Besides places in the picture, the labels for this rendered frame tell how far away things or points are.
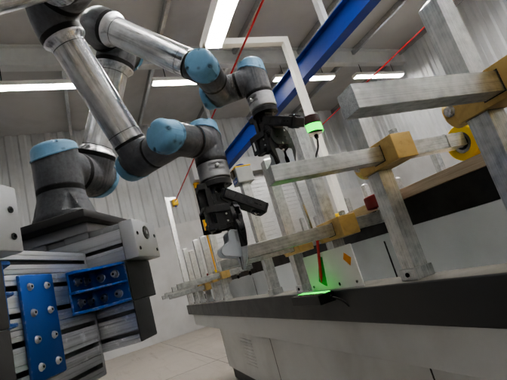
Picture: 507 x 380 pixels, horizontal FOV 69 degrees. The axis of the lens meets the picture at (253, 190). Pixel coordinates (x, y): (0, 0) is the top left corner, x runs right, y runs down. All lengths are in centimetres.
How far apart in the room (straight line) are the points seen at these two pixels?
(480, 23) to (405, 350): 863
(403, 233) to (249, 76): 57
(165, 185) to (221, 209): 828
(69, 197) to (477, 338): 91
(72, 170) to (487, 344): 96
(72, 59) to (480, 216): 94
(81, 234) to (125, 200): 794
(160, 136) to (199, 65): 22
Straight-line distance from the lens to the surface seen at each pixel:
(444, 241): 101
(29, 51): 692
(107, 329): 93
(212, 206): 82
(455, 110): 64
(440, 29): 67
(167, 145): 78
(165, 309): 860
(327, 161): 68
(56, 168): 104
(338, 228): 93
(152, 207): 891
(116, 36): 111
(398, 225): 78
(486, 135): 63
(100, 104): 91
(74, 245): 96
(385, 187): 78
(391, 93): 46
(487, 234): 94
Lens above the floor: 79
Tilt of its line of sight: 12 degrees up
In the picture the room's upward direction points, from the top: 16 degrees counter-clockwise
